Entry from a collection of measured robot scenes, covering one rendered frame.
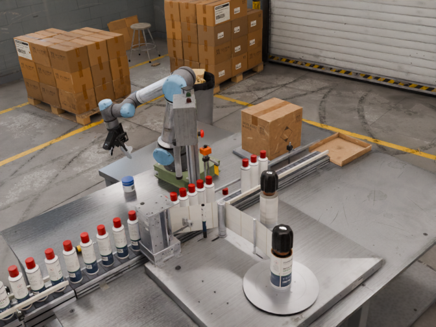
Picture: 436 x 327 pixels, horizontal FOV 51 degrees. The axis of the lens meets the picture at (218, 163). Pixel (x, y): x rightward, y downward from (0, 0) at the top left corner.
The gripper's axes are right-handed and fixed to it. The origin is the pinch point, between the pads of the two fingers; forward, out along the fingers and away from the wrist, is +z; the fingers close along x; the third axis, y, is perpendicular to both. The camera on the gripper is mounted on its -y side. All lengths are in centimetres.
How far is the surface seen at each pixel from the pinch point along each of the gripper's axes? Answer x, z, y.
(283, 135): -73, 13, 66
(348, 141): -102, 35, 102
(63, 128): 247, 89, 147
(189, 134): -65, -31, -14
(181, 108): -64, -45, -14
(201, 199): -65, 4, -16
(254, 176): -77, 10, 16
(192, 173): -54, -2, -5
